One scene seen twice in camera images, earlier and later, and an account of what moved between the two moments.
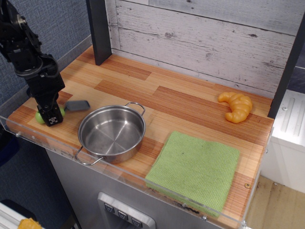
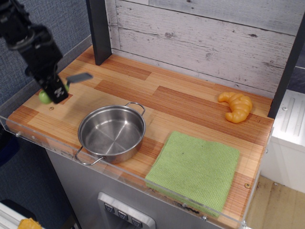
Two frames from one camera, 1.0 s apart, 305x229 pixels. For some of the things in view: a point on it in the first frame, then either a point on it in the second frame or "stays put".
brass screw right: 248,185 stays put
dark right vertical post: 289,70 stays put
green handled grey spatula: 70,105 -> 44,96
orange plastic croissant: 240,105 stays put
